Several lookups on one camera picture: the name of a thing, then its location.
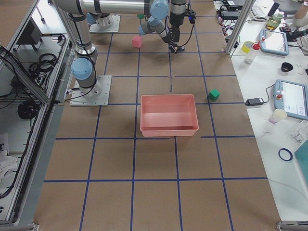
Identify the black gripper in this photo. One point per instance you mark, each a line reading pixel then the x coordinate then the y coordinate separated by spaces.
pixel 169 37
pixel 176 22

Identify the yellow push button switch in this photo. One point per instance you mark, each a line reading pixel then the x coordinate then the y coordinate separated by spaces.
pixel 180 49

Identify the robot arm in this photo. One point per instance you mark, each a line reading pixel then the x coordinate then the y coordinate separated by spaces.
pixel 164 18
pixel 157 26

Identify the pink cube centre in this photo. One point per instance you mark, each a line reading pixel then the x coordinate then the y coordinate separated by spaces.
pixel 137 41

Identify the yellow tape roll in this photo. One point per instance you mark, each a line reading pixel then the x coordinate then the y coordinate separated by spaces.
pixel 246 47

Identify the green cube near bin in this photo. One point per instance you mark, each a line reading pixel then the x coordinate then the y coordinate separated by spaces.
pixel 213 95

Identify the squeeze bottle red cap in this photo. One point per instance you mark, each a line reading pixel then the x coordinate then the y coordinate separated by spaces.
pixel 252 53

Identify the pink plastic bin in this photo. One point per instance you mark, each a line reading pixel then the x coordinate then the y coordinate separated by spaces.
pixel 168 115

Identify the teach pendant far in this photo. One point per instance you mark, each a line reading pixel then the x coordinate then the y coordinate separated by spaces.
pixel 273 42

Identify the teach pendant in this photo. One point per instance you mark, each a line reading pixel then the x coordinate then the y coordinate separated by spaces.
pixel 273 42
pixel 292 98

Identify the black power adapter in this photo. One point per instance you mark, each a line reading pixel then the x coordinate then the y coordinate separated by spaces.
pixel 254 102

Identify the white paper cup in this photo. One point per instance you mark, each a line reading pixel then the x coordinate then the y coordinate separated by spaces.
pixel 277 116

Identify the teach pendant near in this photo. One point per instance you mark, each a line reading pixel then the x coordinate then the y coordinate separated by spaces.
pixel 292 98

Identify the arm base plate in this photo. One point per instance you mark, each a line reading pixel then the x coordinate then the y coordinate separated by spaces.
pixel 109 24
pixel 99 95

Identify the aluminium frame post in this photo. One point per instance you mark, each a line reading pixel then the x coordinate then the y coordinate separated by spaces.
pixel 239 25

